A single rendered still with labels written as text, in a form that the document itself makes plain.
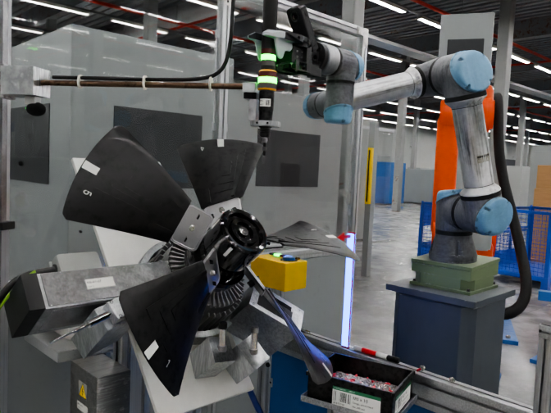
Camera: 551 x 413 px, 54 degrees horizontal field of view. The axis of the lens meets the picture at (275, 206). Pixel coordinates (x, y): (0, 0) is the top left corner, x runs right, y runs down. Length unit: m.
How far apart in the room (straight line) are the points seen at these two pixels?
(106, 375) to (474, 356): 1.05
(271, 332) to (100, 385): 0.43
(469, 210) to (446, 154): 3.55
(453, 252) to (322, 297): 0.96
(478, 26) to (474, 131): 3.60
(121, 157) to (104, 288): 0.27
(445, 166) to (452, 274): 3.49
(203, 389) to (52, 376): 0.72
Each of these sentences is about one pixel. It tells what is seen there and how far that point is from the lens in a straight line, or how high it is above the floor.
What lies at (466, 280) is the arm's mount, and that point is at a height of 1.04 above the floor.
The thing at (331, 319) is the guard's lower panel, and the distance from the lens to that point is 2.69.
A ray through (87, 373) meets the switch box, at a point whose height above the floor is 0.84.
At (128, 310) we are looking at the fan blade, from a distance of 0.95.
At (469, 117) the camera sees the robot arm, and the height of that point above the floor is 1.53.
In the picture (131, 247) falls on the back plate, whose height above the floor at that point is 1.15.
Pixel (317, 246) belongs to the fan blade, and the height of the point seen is 1.18.
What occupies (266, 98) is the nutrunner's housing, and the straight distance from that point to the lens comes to 1.25.
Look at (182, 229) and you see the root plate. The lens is 1.18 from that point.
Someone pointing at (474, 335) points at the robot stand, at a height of 0.89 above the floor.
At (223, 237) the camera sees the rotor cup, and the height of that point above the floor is 1.21.
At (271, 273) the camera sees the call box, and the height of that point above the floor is 1.03.
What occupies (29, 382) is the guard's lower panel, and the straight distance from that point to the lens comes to 1.86.
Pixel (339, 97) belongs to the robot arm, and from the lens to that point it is 1.44.
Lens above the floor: 1.36
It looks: 4 degrees down
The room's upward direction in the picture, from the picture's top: 3 degrees clockwise
